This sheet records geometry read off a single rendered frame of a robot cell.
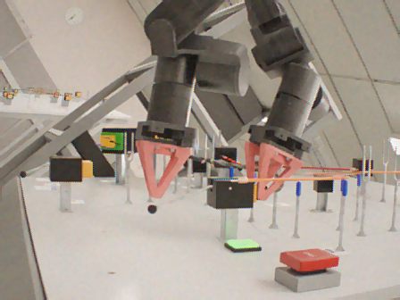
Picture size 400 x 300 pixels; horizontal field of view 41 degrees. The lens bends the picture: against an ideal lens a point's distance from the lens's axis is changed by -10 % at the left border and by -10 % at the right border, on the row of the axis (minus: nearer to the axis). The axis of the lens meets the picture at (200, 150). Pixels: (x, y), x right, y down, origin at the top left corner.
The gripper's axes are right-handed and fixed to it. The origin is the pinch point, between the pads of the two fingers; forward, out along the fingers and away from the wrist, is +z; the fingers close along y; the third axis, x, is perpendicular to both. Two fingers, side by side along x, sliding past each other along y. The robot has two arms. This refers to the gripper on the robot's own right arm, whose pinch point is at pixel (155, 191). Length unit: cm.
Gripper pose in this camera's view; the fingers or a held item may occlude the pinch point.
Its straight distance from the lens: 81.0
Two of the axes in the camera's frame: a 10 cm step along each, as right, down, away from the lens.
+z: -1.6, 9.9, -0.1
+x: -9.5, -1.6, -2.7
